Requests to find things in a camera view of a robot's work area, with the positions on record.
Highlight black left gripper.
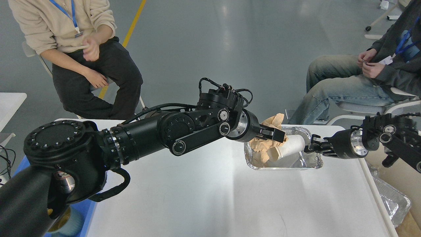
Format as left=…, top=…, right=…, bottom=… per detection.
left=226, top=109, right=285, bottom=143

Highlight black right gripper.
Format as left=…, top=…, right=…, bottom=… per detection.
left=304, top=128, right=368, bottom=159

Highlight brown paper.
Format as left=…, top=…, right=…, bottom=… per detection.
left=249, top=113, right=289, bottom=166

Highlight aluminium foil tray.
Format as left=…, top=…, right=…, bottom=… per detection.
left=244, top=125, right=323, bottom=171

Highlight white paper cup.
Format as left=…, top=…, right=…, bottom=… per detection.
left=267, top=135, right=306, bottom=162

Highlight dark green mug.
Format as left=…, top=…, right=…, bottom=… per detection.
left=48, top=206, right=85, bottom=237

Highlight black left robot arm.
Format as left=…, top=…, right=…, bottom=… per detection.
left=1, top=78, right=285, bottom=237

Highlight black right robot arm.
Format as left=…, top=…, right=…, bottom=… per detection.
left=304, top=113, right=421, bottom=172

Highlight metal floor plate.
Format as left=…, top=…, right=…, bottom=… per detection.
left=285, top=109, right=296, bottom=120

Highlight person in dark hoodie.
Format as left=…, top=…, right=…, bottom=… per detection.
left=289, top=0, right=421, bottom=125

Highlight white chair of right person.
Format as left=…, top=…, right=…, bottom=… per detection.
left=326, top=88, right=420, bottom=125

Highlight foil tray in bin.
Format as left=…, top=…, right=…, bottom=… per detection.
left=367, top=163, right=411, bottom=227

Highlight white chair base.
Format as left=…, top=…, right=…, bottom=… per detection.
left=364, top=0, right=411, bottom=32

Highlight person in beige sweater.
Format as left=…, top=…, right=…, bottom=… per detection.
left=9, top=0, right=143, bottom=120

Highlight blue plastic tray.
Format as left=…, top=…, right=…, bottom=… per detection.
left=12, top=156, right=96, bottom=237

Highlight white side table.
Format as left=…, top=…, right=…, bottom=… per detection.
left=0, top=92, right=27, bottom=131

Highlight black cables at left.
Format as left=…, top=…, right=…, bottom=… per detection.
left=0, top=145, right=16, bottom=188

